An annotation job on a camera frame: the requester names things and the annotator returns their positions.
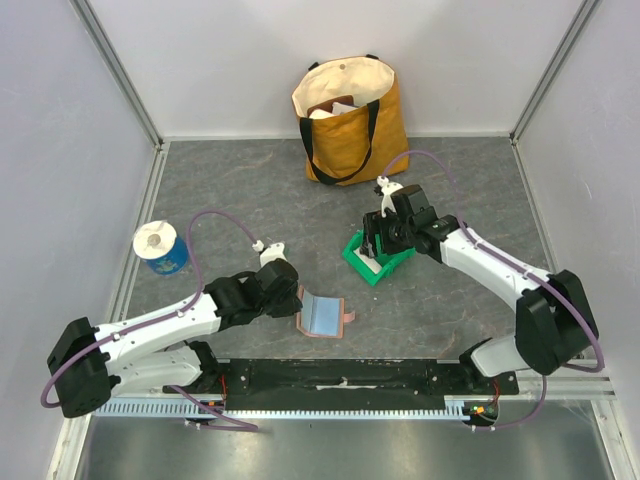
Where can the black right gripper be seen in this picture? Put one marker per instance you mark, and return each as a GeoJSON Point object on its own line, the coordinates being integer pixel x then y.
{"type": "Point", "coordinates": [375, 236]}

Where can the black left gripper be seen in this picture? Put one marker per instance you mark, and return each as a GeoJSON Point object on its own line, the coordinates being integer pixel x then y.
{"type": "Point", "coordinates": [292, 306]}

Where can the green plastic bin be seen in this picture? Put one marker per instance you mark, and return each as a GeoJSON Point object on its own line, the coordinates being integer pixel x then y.
{"type": "Point", "coordinates": [388, 262]}

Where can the pink leather card holder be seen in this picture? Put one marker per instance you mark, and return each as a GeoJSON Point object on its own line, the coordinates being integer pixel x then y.
{"type": "Point", "coordinates": [322, 317]}

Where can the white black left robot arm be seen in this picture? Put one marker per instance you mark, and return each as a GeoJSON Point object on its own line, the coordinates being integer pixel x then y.
{"type": "Point", "coordinates": [90, 364]}

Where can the mustard yellow tote bag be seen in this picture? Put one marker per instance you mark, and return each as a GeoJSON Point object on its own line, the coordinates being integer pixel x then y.
{"type": "Point", "coordinates": [360, 145]}

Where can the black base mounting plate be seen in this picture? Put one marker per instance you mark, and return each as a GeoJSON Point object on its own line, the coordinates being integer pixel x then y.
{"type": "Point", "coordinates": [338, 385]}

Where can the blue white tissue roll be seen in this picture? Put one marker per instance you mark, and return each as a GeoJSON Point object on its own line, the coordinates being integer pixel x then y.
{"type": "Point", "coordinates": [160, 247]}

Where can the white paper in bag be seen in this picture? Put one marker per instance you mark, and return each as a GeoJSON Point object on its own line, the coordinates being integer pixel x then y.
{"type": "Point", "coordinates": [329, 110]}

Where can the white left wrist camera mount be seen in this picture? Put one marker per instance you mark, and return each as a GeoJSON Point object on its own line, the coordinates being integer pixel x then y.
{"type": "Point", "coordinates": [269, 253]}

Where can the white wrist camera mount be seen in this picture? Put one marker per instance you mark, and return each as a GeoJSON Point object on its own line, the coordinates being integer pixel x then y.
{"type": "Point", "coordinates": [385, 189]}
{"type": "Point", "coordinates": [269, 253]}

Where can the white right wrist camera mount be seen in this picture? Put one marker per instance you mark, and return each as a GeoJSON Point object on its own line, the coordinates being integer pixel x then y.
{"type": "Point", "coordinates": [385, 189]}

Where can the grey slotted cable duct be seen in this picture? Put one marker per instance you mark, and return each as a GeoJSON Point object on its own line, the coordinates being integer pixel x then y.
{"type": "Point", "coordinates": [181, 408]}

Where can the right aluminium frame post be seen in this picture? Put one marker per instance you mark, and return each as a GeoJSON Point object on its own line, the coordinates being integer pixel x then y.
{"type": "Point", "coordinates": [561, 54]}

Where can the aluminium frame post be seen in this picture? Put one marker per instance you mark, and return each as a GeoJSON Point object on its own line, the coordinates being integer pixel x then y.
{"type": "Point", "coordinates": [561, 54]}
{"type": "Point", "coordinates": [104, 46]}

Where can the left aluminium frame post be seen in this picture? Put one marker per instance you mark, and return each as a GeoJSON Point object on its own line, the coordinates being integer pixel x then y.
{"type": "Point", "coordinates": [104, 46]}

